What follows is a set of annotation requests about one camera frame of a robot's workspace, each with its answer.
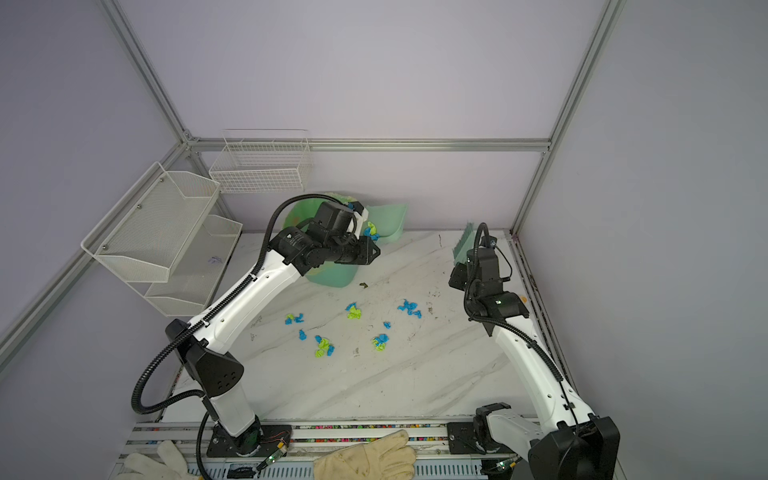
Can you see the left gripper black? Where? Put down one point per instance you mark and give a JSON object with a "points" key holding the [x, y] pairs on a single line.
{"points": [[365, 256]]}

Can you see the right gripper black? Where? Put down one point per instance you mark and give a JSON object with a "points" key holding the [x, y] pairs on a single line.
{"points": [[454, 279]]}

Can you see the green hand brush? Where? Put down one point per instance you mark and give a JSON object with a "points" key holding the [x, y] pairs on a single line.
{"points": [[464, 243]]}

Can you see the green plastic dustpan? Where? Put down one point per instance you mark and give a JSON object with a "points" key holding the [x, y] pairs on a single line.
{"points": [[389, 221]]}

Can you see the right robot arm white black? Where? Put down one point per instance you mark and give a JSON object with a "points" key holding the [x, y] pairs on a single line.
{"points": [[567, 439]]}

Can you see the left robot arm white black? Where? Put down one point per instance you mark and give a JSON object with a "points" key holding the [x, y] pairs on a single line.
{"points": [[206, 355]]}

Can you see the green trash bin with bag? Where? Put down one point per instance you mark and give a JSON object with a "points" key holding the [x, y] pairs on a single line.
{"points": [[329, 274]]}

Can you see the blue scrap right bottom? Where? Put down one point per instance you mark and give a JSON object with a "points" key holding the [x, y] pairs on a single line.
{"points": [[371, 231]]}

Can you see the blue paper scrap cluster right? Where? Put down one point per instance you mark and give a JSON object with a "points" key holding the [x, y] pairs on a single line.
{"points": [[411, 308]]}

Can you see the green blue scrap centre top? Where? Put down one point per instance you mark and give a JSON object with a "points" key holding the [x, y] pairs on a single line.
{"points": [[353, 312]]}

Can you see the blue scrap far left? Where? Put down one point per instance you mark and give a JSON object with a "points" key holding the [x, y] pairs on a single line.
{"points": [[296, 319]]}

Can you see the blue green scrap centre bottom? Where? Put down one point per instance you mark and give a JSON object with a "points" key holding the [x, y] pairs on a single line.
{"points": [[380, 342]]}

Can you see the lower white mesh shelf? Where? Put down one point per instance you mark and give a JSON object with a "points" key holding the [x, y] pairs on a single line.
{"points": [[194, 281]]}

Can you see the white mesh shelf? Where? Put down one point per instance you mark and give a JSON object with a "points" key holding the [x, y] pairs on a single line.
{"points": [[143, 238], [194, 281]]}

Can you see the upper white mesh shelf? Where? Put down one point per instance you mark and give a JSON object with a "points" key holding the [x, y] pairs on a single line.
{"points": [[143, 238]]}

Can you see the beige work glove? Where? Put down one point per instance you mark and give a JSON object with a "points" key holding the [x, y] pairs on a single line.
{"points": [[389, 457]]}

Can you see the white work glove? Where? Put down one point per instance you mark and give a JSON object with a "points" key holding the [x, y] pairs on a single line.
{"points": [[171, 466]]}

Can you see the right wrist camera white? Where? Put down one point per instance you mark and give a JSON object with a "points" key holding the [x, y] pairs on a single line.
{"points": [[489, 242]]}

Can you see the white wire basket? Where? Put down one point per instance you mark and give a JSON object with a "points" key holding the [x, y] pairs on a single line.
{"points": [[263, 161]]}

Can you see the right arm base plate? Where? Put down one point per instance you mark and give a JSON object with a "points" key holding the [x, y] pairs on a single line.
{"points": [[463, 439]]}

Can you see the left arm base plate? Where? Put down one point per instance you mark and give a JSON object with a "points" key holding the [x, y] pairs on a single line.
{"points": [[257, 441]]}

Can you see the aluminium rail front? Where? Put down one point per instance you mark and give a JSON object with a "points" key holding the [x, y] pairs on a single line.
{"points": [[428, 437]]}

